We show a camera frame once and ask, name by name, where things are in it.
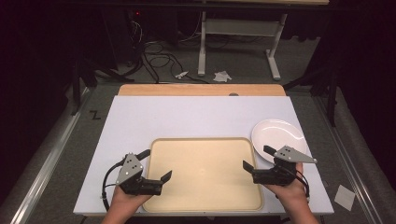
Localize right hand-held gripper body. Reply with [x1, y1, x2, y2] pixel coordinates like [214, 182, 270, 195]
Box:
[251, 145, 318, 187]

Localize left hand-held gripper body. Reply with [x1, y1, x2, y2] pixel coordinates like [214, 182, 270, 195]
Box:
[115, 152, 164, 197]

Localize white round plate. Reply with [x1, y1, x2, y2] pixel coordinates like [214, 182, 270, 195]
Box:
[250, 118, 309, 164]

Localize person's left hand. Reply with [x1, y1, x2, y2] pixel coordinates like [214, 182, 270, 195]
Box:
[106, 185, 154, 217]

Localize person's right hand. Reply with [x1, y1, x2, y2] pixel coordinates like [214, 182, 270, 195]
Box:
[263, 162, 312, 217]

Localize beige plastic tray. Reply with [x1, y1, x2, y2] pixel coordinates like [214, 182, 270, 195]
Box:
[142, 136, 264, 214]

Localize white board table cover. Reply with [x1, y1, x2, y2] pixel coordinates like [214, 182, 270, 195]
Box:
[73, 95, 334, 217]

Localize flat white paper sheet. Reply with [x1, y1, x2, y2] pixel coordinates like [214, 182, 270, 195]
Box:
[333, 184, 356, 212]

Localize black metal stand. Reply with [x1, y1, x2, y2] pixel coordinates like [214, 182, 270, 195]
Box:
[282, 66, 341, 128]
[70, 58, 135, 117]

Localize wooden table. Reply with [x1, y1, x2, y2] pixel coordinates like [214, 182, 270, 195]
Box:
[117, 83, 287, 97]

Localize crumpled white paper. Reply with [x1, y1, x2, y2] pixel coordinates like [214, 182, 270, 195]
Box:
[213, 70, 233, 83]

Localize left hand-held gripper black cable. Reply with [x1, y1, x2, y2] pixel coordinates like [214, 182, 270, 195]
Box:
[101, 159, 127, 212]

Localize hand-held gripper black cable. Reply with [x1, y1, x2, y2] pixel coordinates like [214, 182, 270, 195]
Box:
[292, 170, 312, 201]
[101, 159, 127, 212]

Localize right hand-held gripper black cable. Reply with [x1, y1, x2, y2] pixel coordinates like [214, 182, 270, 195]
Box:
[292, 170, 312, 201]

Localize silver metal floor rail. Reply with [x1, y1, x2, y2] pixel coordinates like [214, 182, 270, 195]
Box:
[313, 95, 396, 224]
[8, 87, 95, 224]

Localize tangle of black floor cables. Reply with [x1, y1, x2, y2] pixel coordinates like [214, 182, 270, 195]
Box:
[125, 18, 211, 85]

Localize white metal desk frame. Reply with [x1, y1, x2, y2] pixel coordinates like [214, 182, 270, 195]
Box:
[197, 10, 290, 82]

